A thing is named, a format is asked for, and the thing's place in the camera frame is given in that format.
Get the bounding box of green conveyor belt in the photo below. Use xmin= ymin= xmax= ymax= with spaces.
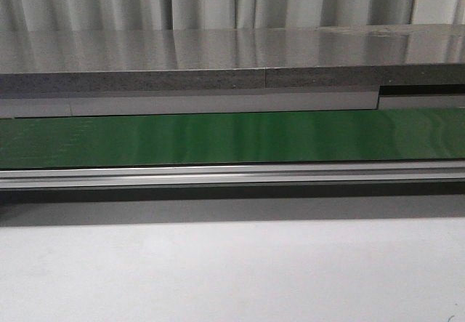
xmin=1 ymin=108 xmax=464 ymax=169

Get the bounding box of grey pleated curtain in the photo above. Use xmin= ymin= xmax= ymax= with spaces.
xmin=1 ymin=0 xmax=464 ymax=31

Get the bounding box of grey rear conveyor rail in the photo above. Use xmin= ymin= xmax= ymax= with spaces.
xmin=1 ymin=84 xmax=464 ymax=118

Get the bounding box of aluminium front conveyor rail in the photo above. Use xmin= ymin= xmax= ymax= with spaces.
xmin=1 ymin=161 xmax=464 ymax=190

